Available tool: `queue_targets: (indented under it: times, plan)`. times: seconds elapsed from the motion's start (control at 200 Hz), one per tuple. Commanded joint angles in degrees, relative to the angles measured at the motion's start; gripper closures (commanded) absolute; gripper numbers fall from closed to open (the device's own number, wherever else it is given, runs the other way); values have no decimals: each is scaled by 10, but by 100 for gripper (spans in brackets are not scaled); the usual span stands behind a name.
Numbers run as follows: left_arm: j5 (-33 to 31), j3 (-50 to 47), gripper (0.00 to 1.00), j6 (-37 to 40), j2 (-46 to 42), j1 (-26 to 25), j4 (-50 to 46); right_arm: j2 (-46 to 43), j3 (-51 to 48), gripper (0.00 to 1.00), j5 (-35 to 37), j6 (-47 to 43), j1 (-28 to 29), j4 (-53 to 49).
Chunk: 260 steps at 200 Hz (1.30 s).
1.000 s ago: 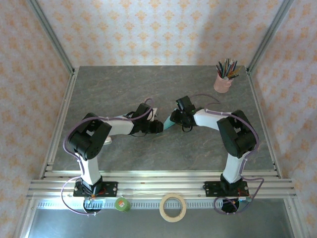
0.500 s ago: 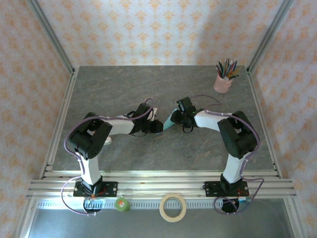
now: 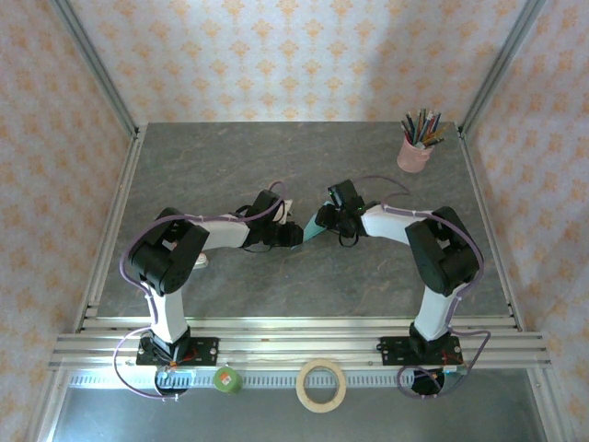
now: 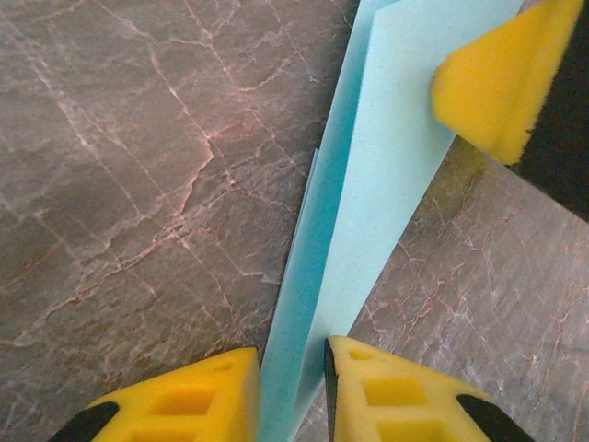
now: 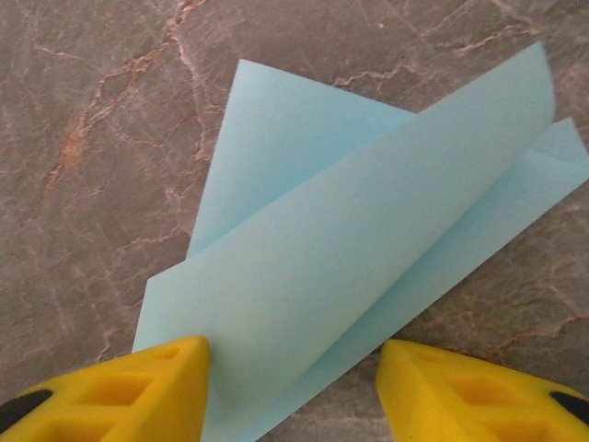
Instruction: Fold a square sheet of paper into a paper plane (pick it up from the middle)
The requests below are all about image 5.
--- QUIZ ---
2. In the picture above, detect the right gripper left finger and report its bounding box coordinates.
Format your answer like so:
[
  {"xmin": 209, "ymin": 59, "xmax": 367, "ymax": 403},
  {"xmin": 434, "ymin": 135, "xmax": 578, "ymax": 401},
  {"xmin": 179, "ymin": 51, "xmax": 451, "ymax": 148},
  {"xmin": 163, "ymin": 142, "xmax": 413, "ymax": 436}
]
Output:
[{"xmin": 0, "ymin": 335, "xmax": 211, "ymax": 442}]

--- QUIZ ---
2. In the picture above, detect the light blue paper sheet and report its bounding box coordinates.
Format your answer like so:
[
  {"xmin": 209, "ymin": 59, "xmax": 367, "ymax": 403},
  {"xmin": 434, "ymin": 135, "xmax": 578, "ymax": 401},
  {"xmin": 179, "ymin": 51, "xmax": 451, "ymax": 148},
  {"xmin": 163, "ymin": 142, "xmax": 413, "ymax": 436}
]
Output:
[{"xmin": 132, "ymin": 41, "xmax": 589, "ymax": 442}]

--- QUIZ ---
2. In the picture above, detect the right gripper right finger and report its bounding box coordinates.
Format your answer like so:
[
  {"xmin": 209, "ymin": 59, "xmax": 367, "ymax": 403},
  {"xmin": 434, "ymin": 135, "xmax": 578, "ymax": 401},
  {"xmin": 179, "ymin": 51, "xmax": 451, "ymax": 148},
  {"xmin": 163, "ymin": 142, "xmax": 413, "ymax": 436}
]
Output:
[{"xmin": 375, "ymin": 339, "xmax": 589, "ymax": 442}]

